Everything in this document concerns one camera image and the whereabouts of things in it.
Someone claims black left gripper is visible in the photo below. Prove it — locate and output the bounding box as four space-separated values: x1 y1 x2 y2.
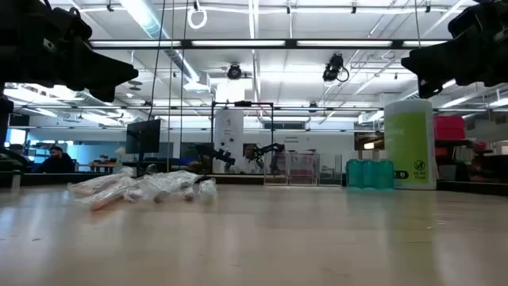
0 0 140 103

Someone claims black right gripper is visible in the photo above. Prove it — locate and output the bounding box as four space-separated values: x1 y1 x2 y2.
401 0 508 99

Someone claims pile of packaged toothbrushes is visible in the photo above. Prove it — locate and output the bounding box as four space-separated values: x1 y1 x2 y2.
81 180 140 211

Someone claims red storage bin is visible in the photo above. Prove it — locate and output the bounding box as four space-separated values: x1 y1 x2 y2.
433 115 466 141

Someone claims black monitor on stand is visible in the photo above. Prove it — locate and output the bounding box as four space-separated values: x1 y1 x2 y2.
125 118 162 176

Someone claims white green wipes canister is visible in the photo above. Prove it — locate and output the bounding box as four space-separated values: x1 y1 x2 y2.
383 99 437 191

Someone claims wooden background desk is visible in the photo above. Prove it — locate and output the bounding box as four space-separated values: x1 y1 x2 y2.
75 159 120 174

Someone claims person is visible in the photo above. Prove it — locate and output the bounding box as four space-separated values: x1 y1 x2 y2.
228 145 263 175
35 145 76 174

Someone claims teal mouthwash bottle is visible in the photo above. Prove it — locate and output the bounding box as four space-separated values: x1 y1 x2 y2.
345 158 364 191
361 158 379 191
376 158 395 191

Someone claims white pillar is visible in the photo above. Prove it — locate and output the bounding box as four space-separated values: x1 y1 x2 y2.
214 109 245 174

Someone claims black overhead light bar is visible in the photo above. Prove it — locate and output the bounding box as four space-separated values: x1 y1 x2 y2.
89 38 449 50

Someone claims clear acrylic organizer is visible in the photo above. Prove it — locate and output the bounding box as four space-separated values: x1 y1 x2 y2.
263 153 343 187

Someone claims hanging black cable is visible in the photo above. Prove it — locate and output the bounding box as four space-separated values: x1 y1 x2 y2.
148 0 167 120

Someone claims silver ventilation duct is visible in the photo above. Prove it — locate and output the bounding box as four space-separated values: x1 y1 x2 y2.
121 0 202 83

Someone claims dark wall screen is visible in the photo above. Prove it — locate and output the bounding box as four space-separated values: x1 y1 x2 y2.
354 131 385 151

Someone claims black ceiling-mounted camera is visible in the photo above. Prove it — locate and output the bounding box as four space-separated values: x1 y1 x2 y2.
321 52 350 87

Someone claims white cable loop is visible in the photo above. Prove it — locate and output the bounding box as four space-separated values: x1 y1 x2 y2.
187 6 208 30

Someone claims black table edge rail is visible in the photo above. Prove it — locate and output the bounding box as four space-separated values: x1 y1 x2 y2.
0 171 508 196

